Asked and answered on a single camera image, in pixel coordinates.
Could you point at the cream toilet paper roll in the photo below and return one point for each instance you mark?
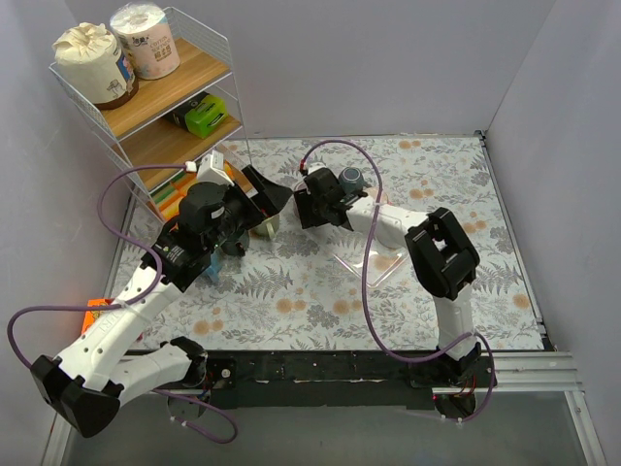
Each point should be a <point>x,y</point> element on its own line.
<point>90,58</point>

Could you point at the white wire wooden shelf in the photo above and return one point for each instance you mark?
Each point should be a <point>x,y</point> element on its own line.
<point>136,133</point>

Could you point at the green tissue box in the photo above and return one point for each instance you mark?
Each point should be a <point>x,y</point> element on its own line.
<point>199,115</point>

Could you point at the blue butterfly mug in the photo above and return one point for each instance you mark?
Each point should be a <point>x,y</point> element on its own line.
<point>211,273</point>

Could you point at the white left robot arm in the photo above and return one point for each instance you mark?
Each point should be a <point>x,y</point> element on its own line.
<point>88,382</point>

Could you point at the colourful sponge packs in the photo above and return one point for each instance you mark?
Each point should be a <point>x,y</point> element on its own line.
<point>167,198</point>

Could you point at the white toilet paper pack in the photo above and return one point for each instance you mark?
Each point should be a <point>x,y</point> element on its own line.
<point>145,34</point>

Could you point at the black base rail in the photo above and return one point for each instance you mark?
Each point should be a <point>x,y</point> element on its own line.
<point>338,378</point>

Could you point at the dark grey mug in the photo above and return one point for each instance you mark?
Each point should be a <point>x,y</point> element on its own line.
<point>238,246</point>

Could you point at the orange pink candy box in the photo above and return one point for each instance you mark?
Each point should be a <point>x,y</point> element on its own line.
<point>91,316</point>

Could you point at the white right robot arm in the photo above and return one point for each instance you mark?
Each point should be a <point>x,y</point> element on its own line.
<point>443,258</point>

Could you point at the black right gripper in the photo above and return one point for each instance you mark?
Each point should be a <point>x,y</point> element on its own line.
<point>305,209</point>

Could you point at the green mug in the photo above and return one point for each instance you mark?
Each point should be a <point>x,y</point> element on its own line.
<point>268,228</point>

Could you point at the floral table mat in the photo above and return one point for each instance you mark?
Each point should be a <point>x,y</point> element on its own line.
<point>292,293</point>

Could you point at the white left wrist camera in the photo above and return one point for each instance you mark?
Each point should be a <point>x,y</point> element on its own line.
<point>212,169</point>

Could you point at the teal grey mug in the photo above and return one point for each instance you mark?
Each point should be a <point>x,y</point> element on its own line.
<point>351,180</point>

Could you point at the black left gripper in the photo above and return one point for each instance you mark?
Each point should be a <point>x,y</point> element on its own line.
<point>252,195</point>

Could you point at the clear acrylic tray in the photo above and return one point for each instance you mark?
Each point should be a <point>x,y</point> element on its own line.
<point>387,250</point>

